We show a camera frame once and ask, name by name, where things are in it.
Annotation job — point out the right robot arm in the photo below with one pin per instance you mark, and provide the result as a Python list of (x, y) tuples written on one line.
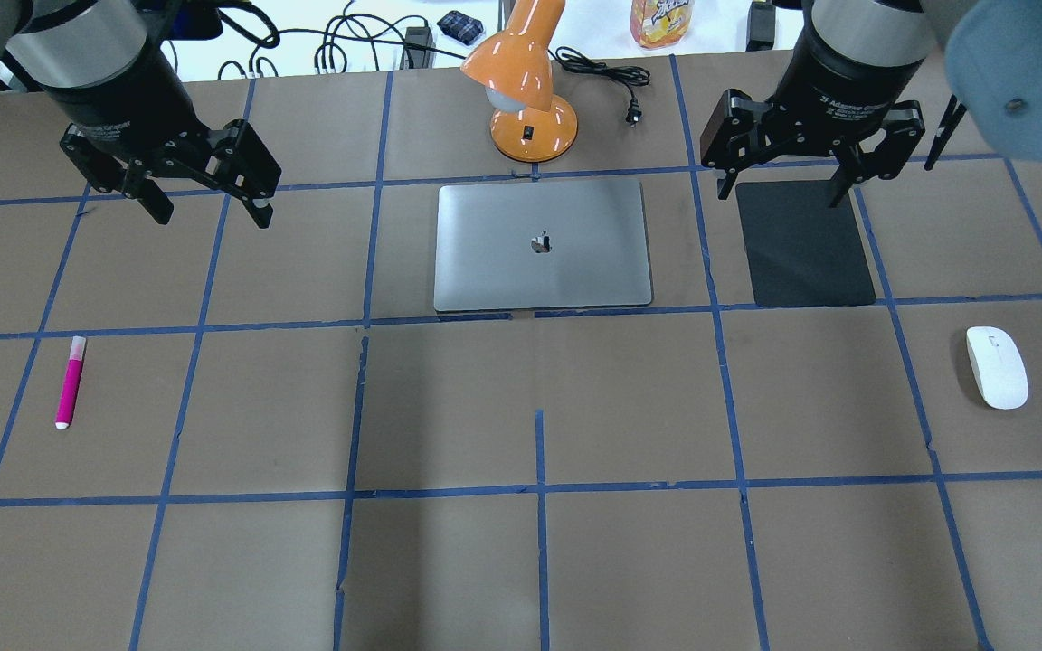
[(993, 65)]

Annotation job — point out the dark blue small pouch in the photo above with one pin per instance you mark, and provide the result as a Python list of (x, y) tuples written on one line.
[(461, 27)]

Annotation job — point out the pink marker pen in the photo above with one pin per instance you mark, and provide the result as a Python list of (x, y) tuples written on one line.
[(71, 384)]

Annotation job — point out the white computer mouse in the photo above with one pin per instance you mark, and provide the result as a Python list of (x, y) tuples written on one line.
[(997, 367)]

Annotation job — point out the yellow drink bottle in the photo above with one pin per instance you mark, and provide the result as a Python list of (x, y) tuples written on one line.
[(658, 24)]

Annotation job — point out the silver closed laptop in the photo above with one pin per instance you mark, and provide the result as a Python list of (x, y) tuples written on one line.
[(550, 244)]

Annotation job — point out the black mousepad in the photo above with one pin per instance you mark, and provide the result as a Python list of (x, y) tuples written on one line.
[(801, 250)]

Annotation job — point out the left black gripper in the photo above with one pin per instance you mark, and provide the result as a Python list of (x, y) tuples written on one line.
[(126, 110)]

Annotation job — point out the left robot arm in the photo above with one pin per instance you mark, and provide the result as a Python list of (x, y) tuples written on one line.
[(132, 123)]

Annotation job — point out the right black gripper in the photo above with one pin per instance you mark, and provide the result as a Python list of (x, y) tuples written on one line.
[(838, 89)]

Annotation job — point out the black power adapter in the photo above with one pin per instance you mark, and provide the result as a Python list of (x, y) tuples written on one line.
[(417, 52)]

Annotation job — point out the orange desk lamp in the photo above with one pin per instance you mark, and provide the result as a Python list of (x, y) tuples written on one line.
[(530, 123)]

